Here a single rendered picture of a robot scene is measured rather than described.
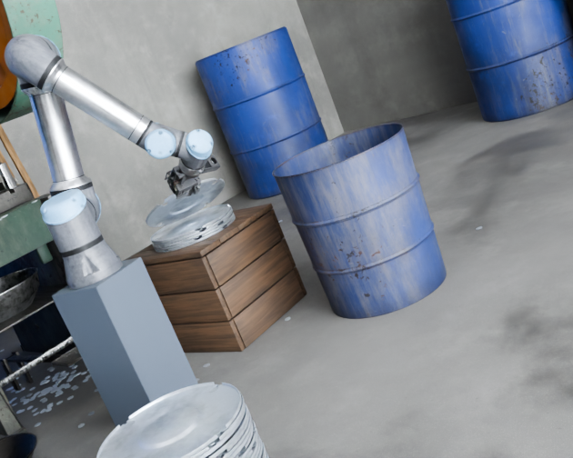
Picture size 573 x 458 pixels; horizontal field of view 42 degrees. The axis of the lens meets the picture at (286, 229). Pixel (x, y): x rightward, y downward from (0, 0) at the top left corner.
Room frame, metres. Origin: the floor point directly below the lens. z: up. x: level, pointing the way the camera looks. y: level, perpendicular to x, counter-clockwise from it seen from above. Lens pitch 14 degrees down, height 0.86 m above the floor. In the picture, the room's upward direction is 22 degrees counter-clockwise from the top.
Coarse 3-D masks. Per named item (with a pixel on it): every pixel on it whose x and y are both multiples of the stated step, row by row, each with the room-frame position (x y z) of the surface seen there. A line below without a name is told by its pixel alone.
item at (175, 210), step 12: (204, 180) 2.37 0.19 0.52; (216, 180) 2.41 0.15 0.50; (204, 192) 2.45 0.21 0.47; (216, 192) 2.52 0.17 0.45; (168, 204) 2.37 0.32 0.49; (180, 204) 2.45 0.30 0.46; (192, 204) 2.51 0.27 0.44; (204, 204) 2.59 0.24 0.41; (156, 216) 2.41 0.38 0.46; (168, 216) 2.47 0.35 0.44; (180, 216) 2.54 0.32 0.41
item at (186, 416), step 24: (216, 384) 1.42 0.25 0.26; (144, 408) 1.44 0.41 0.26; (168, 408) 1.40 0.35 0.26; (192, 408) 1.34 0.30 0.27; (216, 408) 1.31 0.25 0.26; (120, 432) 1.38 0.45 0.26; (144, 432) 1.32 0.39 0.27; (168, 432) 1.28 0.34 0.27; (192, 432) 1.26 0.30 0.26; (96, 456) 1.30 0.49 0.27; (120, 456) 1.27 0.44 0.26; (144, 456) 1.24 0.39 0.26; (168, 456) 1.20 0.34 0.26
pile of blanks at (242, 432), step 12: (240, 408) 1.29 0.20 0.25; (240, 420) 1.26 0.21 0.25; (252, 420) 1.34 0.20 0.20; (228, 432) 1.22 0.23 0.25; (240, 432) 1.24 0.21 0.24; (252, 432) 1.28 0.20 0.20; (216, 444) 1.20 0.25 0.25; (228, 444) 1.21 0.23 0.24; (240, 444) 1.23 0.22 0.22; (252, 444) 1.26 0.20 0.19; (192, 456) 1.17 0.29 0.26; (204, 456) 1.18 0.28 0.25; (216, 456) 1.20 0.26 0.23; (228, 456) 1.20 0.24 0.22; (240, 456) 1.23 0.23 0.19; (252, 456) 1.24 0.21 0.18; (264, 456) 1.28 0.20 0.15
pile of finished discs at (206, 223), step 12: (228, 204) 2.52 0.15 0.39; (192, 216) 2.59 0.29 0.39; (204, 216) 2.48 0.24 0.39; (216, 216) 2.42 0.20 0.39; (228, 216) 2.41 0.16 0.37; (168, 228) 2.55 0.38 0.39; (180, 228) 2.44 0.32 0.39; (192, 228) 2.39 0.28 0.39; (204, 228) 2.36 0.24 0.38; (216, 228) 2.36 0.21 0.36; (156, 240) 2.43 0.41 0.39; (168, 240) 2.35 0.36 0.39; (180, 240) 2.37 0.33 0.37; (192, 240) 2.33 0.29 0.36
